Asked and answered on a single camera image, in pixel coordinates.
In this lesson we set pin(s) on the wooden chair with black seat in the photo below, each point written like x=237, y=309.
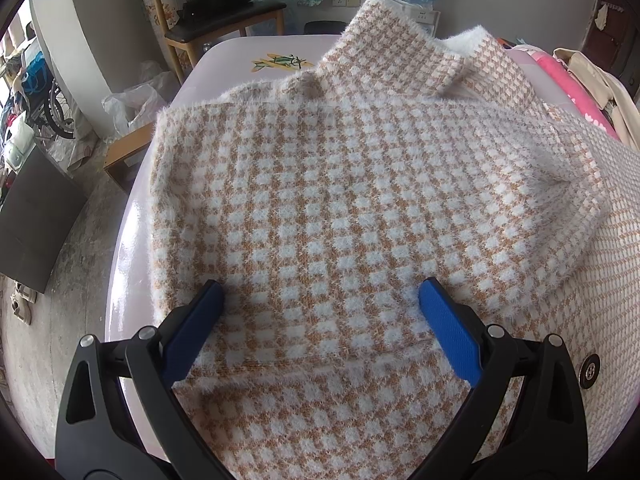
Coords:
x=225, y=25

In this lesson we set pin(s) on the white water dispenser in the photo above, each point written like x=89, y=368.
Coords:
x=425, y=17

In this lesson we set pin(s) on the beige coat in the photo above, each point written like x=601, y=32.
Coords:
x=612, y=85

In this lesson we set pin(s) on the pale floral covered box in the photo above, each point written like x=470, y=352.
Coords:
x=167, y=10

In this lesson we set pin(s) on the pink floral blanket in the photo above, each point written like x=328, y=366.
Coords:
x=570, y=85

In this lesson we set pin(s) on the beige hanging rag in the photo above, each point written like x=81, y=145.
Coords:
x=601, y=17

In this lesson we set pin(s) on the dark flat board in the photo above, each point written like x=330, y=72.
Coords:
x=35, y=220

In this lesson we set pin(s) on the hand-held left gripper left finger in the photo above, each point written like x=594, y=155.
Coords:
x=192, y=330

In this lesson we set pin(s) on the slipper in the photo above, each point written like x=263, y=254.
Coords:
x=22, y=302

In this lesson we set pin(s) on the tan white houndstooth fuzzy coat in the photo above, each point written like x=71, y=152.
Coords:
x=325, y=185

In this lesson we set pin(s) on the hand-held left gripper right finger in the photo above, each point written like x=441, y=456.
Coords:
x=450, y=330

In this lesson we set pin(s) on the brown wooden door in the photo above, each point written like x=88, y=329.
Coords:
x=617, y=35

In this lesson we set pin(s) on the black bin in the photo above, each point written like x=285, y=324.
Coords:
x=324, y=27

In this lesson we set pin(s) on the black bag on chair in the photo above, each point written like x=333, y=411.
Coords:
x=220, y=2

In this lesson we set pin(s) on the clear plastic bag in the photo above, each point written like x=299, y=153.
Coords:
x=132, y=100

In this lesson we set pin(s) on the low wooden stool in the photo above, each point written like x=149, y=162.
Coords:
x=132, y=145

